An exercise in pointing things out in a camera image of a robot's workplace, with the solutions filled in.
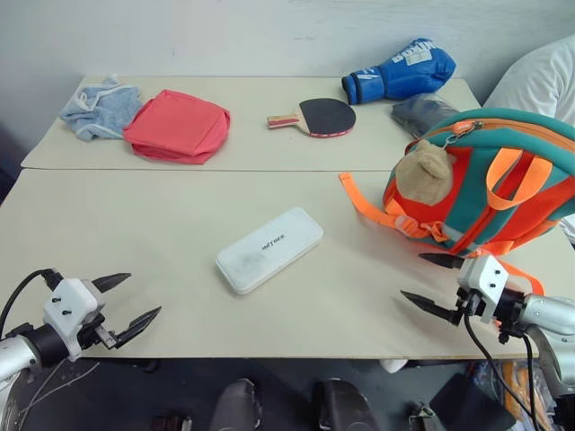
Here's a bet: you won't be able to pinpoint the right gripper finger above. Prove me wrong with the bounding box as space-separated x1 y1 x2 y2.
419 252 466 270
399 289 462 327

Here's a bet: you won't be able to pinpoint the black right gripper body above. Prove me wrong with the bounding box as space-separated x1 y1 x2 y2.
450 286 489 325

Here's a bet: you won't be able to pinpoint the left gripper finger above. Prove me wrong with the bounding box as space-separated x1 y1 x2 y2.
111 306 163 350
91 272 132 295

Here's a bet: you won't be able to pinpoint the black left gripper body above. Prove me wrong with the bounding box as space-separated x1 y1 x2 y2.
77 313 120 354

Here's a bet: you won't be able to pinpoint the teal and orange backpack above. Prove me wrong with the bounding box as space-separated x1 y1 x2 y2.
338 107 575 297

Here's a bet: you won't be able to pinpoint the white rectangular case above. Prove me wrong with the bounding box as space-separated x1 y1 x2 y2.
215 207 324 296

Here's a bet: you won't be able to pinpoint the white rounded object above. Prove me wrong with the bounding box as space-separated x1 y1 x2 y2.
381 357 410 375

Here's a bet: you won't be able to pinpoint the beige bear plush charm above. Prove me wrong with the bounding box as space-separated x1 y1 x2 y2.
398 138 458 207

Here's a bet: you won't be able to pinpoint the orange packaged items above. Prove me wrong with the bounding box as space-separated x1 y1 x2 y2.
500 361 540 405

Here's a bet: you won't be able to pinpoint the black flat panel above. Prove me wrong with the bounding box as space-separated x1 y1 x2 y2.
429 372 516 431

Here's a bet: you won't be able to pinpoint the grey rounded shape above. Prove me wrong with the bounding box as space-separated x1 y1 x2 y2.
209 378 264 431

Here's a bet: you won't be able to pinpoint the dark rounded shape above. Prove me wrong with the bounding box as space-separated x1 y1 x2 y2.
312 379 379 431

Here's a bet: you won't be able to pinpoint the red fabric bag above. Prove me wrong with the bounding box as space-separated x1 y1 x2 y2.
122 89 232 166

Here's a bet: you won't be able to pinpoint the light blue towel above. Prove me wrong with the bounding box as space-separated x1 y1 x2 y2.
58 74 145 143

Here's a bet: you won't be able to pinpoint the black table tennis paddle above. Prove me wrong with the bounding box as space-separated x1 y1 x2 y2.
266 97 358 139

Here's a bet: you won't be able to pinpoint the blue boxing glove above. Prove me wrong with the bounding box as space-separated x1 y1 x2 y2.
341 37 457 106

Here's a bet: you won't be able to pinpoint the person in white shirt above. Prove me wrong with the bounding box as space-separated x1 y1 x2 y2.
482 34 575 252

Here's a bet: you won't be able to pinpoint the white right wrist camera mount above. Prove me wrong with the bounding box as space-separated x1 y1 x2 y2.
456 254 511 325

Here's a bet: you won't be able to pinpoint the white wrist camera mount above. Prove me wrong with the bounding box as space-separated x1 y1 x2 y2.
456 254 511 325
43 277 107 363

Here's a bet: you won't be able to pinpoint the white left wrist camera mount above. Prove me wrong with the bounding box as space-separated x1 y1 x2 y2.
43 277 107 363

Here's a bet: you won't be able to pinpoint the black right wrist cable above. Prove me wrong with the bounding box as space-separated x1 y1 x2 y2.
462 312 540 431

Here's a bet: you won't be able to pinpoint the thin white wire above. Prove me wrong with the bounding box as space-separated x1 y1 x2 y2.
17 360 101 417

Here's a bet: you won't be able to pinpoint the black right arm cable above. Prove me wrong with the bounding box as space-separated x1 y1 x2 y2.
497 330 543 431

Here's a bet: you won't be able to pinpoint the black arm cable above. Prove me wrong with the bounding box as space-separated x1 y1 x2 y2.
0 268 65 338
497 330 543 431

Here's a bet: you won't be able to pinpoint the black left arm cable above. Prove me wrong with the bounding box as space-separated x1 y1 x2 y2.
0 268 65 338

